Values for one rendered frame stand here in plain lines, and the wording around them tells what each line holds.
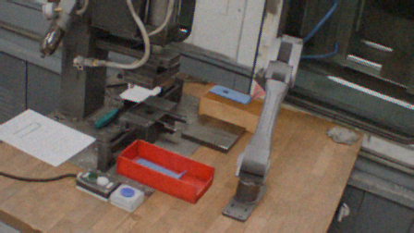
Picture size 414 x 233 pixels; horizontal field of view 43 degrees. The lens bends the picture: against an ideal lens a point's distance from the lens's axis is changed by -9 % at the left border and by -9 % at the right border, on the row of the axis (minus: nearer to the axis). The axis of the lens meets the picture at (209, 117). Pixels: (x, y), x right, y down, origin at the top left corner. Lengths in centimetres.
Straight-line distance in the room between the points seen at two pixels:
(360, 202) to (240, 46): 81
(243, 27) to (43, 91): 120
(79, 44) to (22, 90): 134
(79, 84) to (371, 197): 124
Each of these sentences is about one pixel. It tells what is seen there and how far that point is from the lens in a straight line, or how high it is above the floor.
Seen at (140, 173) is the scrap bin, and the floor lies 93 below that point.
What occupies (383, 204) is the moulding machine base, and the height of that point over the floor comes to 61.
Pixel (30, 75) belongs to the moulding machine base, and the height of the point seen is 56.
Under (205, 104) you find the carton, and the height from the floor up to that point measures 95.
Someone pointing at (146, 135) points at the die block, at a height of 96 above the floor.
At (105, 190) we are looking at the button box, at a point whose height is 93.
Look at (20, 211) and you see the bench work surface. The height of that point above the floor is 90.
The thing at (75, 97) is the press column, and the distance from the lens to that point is 184.
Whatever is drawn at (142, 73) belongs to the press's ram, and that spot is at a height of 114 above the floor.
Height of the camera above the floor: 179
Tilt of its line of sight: 27 degrees down
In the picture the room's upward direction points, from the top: 10 degrees clockwise
